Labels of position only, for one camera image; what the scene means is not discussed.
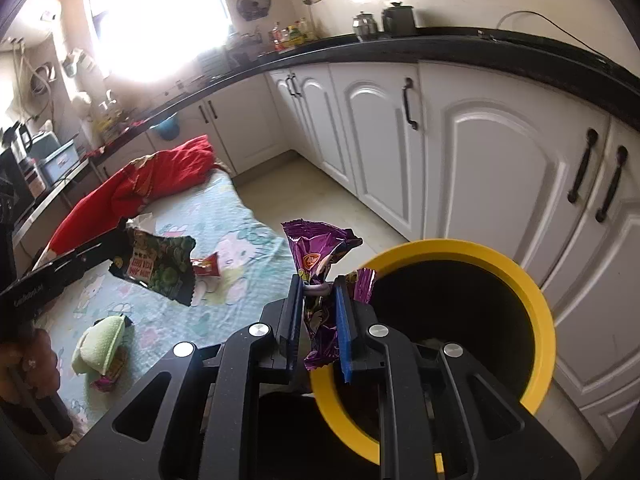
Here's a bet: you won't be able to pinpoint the yellow rimmed black bin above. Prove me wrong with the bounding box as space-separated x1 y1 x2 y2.
310 239 557 476

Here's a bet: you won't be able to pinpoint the white water heater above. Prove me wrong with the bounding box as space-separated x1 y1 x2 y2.
5 2 61 46

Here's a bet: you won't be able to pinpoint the grey storage box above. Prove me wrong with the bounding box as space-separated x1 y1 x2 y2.
37 132 81 186

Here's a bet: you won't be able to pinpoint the small wall fan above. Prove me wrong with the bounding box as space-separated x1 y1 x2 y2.
236 0 272 22

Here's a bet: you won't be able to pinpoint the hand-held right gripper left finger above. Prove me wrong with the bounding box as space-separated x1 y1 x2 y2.
55 274 307 480

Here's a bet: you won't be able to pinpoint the purple snack wrapper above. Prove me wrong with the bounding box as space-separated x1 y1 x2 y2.
281 219 377 372

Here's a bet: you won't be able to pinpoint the white kitchen cabinets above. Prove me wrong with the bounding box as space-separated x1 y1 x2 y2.
145 60 640 451

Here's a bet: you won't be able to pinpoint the blue plastic bowl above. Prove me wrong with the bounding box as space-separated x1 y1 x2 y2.
151 115 182 141

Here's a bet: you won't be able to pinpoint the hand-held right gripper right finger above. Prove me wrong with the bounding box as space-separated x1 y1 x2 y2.
334 274 583 480

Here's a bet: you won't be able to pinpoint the cartoon cat printed bedsheet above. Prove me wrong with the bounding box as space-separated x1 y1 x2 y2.
30 167 321 441

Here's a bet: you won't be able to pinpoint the pink foil wrapper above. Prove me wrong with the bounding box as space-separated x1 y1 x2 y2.
92 349 128 392

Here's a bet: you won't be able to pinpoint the electric kettle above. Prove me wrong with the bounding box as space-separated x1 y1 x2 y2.
2 122 33 161

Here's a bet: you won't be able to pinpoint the red blanket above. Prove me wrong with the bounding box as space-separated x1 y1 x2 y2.
32 135 216 271

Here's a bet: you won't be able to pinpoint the group of condiment bottles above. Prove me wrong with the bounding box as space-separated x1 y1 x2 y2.
270 17 318 53

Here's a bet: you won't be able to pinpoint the dark lidded pot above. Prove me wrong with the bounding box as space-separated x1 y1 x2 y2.
381 2 417 36

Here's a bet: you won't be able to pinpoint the steel kettle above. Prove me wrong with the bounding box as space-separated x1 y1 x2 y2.
352 11 379 41

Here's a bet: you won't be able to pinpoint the small red snack wrapper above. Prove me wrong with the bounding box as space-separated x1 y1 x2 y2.
190 252 221 277

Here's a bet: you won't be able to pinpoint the black power cable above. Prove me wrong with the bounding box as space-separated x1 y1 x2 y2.
496 10 621 68

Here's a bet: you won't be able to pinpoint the black kitchen countertop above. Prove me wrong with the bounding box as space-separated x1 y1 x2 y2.
90 27 640 171

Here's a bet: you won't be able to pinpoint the person's left hand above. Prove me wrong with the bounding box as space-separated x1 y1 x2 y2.
0 329 61 406

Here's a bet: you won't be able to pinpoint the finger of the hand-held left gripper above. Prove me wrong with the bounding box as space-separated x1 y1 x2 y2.
75 217 132 273

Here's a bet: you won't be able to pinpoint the bright window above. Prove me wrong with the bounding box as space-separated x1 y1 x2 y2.
85 0 236 86

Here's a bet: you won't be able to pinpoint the pale green plush pouch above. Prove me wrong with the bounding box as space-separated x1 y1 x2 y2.
71 314 132 376

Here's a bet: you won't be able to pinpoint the green snack packet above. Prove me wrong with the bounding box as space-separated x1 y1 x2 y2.
109 227 196 307

